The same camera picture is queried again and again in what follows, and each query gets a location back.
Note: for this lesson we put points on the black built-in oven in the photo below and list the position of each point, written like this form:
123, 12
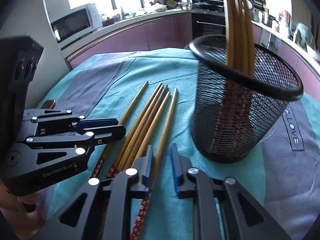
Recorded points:
208, 18

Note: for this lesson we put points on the purple kitchen cabinets right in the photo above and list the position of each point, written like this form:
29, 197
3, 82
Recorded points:
302, 62

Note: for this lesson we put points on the black mesh utensil holder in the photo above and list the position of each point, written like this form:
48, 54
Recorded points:
233, 111

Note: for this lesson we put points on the left hand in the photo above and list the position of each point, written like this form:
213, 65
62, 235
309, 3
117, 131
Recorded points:
24, 224

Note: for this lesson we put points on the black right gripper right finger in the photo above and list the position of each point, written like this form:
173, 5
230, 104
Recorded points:
184, 187

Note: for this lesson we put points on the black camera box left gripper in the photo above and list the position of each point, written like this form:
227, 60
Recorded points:
19, 58

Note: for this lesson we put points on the dark phone on table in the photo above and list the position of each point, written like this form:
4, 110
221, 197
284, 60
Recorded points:
48, 104

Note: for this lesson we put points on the teal and grey tablecloth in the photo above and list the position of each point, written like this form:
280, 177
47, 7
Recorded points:
281, 171

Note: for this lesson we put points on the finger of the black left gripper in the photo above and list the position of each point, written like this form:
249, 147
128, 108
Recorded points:
108, 134
100, 124

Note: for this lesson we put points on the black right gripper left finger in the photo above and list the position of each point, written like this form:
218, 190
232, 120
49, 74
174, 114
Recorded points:
144, 166

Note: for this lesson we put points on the purple kitchen cabinets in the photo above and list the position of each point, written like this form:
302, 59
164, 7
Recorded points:
302, 62
172, 31

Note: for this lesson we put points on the purple kitchen cabinets left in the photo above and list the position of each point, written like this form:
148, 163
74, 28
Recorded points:
172, 31

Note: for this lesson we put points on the teal kettle on counter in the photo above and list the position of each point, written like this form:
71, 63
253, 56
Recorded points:
303, 36

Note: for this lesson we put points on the white microwave oven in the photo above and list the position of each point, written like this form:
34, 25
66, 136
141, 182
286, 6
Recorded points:
80, 21

